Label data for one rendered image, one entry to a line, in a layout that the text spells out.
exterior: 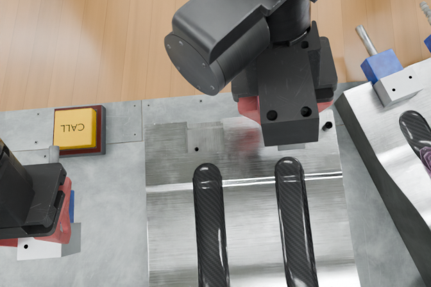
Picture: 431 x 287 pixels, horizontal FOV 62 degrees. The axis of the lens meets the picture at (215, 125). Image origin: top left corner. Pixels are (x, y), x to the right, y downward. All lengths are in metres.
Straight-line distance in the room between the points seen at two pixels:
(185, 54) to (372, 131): 0.36
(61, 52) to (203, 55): 0.49
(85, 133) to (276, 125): 0.38
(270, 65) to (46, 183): 0.24
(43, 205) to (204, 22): 0.23
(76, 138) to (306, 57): 0.40
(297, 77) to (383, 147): 0.29
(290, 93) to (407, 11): 0.48
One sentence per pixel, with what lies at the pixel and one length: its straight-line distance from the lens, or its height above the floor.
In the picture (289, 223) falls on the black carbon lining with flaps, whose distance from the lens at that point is 0.49.
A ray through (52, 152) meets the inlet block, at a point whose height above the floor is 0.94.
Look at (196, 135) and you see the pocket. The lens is 0.52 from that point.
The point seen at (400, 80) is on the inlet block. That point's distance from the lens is 0.57.
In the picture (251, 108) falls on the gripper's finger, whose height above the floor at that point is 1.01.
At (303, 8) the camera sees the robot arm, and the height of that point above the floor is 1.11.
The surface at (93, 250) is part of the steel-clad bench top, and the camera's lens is 0.61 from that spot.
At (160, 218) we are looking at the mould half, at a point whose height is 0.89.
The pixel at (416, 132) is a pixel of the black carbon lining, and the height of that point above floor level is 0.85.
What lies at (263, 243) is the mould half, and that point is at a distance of 0.49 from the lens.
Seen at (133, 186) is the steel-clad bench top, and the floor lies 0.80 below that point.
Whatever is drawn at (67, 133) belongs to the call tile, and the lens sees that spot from 0.61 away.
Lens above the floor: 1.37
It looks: 75 degrees down
